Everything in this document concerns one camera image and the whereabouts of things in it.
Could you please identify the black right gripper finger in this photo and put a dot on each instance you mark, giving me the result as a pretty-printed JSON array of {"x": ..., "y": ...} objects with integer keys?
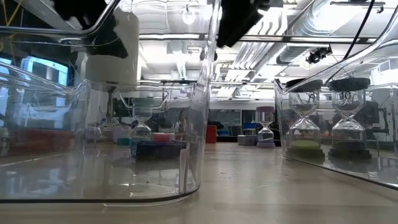
[{"x": 239, "y": 18}]

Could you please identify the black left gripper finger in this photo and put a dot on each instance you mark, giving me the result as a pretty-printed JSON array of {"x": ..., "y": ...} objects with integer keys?
[{"x": 107, "y": 42}]

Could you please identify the teal hourglass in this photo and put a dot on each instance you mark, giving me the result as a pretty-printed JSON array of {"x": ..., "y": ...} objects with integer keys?
[{"x": 141, "y": 130}]

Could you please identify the teal box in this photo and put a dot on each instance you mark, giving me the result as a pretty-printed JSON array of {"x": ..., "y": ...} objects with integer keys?
[{"x": 123, "y": 141}]

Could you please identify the red rectangular box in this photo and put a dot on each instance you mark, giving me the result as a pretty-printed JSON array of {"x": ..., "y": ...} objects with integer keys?
[
  {"x": 40, "y": 140},
  {"x": 211, "y": 133}
]

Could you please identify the light blue charger block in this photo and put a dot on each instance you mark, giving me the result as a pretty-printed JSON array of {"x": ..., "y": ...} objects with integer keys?
[{"x": 247, "y": 140}]

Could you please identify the clear plastic bin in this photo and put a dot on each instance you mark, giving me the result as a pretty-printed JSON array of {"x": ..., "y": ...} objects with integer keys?
[
  {"x": 37, "y": 124},
  {"x": 93, "y": 180},
  {"x": 357, "y": 174}
]

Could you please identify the black hourglass marked ten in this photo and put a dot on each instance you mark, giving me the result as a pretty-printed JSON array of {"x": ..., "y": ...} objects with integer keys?
[{"x": 348, "y": 130}]

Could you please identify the lit monitor screen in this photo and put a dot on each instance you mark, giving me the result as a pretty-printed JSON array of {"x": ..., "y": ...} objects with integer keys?
[{"x": 46, "y": 70}]

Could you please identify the black mounted device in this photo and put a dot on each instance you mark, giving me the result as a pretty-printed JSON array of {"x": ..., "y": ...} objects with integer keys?
[{"x": 318, "y": 54}]

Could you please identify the person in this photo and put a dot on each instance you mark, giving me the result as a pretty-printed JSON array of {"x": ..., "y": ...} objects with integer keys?
[{"x": 182, "y": 122}]

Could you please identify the lavender capped hourglass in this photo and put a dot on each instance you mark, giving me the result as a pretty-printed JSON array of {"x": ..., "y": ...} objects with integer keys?
[{"x": 265, "y": 133}]

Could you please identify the black hourglass yellow-green sand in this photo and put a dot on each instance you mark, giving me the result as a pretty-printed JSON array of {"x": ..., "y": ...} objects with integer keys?
[{"x": 304, "y": 130}]

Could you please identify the black background machine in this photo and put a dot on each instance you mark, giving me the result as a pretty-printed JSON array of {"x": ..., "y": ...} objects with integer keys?
[{"x": 373, "y": 115}]

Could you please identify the small black overhead camera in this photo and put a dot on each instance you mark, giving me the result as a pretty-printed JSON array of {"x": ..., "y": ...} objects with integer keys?
[{"x": 215, "y": 56}]

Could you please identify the small lavender wall charger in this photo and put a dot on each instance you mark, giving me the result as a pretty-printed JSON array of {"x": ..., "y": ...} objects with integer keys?
[{"x": 121, "y": 133}]

